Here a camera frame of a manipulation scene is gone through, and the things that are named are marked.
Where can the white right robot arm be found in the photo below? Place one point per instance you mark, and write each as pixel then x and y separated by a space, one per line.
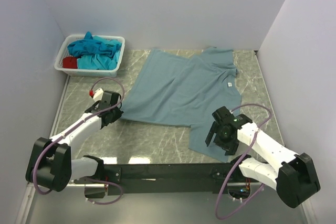
pixel 274 154

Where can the black base crossbar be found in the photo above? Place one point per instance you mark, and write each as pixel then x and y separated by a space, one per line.
pixel 167 178

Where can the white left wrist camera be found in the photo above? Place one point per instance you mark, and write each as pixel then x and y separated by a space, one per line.
pixel 96 93

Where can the white plastic laundry basket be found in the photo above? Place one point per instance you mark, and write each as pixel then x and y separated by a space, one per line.
pixel 63 52

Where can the grey-blue t shirt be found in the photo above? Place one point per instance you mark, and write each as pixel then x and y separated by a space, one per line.
pixel 176 91

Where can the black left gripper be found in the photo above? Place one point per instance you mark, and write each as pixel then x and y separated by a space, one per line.
pixel 117 114

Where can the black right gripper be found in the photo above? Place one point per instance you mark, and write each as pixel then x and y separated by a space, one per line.
pixel 230 147

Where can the light blue t shirt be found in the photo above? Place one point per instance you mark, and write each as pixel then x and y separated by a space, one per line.
pixel 97 62

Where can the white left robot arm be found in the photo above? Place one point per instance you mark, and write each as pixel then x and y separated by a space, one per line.
pixel 51 164

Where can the red garment in basket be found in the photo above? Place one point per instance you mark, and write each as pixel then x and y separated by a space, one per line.
pixel 70 63

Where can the bright blue t shirt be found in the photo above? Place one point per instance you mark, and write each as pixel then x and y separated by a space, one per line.
pixel 94 45

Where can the aluminium rail frame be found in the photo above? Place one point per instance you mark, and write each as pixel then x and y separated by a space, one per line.
pixel 78 179

